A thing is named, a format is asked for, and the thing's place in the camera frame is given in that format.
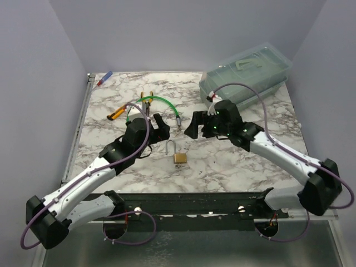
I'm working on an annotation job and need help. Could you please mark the blue red screwdriver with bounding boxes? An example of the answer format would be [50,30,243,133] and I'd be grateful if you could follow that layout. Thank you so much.
[96,71,113,86]

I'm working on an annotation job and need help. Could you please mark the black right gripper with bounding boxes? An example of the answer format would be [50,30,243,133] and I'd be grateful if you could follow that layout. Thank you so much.
[184,111,230,139]

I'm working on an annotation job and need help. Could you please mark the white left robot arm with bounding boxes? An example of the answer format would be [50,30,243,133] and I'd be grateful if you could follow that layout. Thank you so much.
[25,113,170,249]

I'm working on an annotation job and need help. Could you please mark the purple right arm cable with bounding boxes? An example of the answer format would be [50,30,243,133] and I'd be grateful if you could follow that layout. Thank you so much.
[211,82,356,243]

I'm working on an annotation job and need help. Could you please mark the yellow handled pliers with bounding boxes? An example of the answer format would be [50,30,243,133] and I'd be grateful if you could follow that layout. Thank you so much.
[140,91,154,116]

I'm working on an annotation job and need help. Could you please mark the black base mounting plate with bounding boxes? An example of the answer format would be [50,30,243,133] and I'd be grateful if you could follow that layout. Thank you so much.
[114,192,288,232]

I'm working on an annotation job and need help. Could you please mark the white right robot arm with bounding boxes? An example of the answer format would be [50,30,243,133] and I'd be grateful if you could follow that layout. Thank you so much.
[184,100,342,218]

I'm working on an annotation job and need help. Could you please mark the yellow black utility knife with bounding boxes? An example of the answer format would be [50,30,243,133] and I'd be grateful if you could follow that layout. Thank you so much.
[106,105,127,121]

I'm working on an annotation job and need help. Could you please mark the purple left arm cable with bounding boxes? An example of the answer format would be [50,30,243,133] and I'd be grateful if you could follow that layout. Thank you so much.
[20,102,151,250]

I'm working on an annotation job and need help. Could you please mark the translucent green plastic toolbox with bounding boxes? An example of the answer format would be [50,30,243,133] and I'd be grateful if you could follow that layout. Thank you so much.
[199,43,292,107]

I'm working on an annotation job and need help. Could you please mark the brass padlock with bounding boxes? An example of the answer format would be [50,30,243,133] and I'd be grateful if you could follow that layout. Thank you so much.
[165,140,187,164]

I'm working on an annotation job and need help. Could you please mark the aluminium side rail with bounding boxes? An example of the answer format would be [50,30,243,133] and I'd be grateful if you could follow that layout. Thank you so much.
[61,73,96,185]

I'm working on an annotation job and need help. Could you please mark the green cable lock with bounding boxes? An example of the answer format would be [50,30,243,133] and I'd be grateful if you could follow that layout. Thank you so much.
[126,95,182,127]

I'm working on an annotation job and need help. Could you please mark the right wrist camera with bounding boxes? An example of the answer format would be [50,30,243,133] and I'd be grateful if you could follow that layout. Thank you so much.
[207,92,222,116]

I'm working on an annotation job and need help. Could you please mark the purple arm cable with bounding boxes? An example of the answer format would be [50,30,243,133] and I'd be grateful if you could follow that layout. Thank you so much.
[20,102,151,250]
[211,82,356,243]

